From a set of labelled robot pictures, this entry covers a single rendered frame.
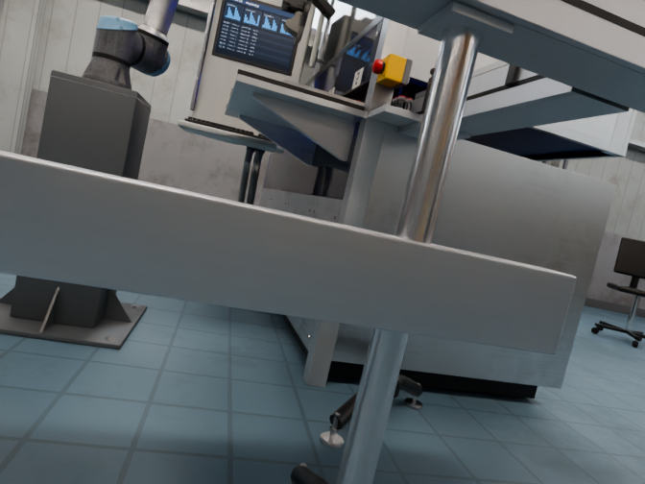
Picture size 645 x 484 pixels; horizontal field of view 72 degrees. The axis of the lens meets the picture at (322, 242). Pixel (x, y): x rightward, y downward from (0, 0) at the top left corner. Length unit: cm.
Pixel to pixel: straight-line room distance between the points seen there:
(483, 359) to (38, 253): 148
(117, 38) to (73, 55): 406
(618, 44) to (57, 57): 545
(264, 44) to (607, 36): 190
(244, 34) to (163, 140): 312
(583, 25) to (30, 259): 70
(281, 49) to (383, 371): 200
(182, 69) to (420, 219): 504
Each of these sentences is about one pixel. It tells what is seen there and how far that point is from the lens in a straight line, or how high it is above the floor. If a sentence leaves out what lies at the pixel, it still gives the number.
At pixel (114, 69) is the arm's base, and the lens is 167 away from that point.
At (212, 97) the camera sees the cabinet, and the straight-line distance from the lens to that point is 238.
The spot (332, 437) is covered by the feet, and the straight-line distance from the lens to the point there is 121.
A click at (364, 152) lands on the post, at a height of 76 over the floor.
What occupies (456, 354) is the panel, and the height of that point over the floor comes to 17.
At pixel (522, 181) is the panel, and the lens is 169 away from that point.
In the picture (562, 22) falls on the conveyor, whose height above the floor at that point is 86.
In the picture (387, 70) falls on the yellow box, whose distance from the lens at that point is 136.
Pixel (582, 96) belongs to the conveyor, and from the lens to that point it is 90.
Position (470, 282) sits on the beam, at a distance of 63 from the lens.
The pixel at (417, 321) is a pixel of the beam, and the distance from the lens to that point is 61.
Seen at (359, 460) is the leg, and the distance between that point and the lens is 68.
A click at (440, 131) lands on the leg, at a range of 61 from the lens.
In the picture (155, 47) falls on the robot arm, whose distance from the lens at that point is 179.
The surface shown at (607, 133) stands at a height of 104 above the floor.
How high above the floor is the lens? 57
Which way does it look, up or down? 5 degrees down
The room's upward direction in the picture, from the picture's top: 13 degrees clockwise
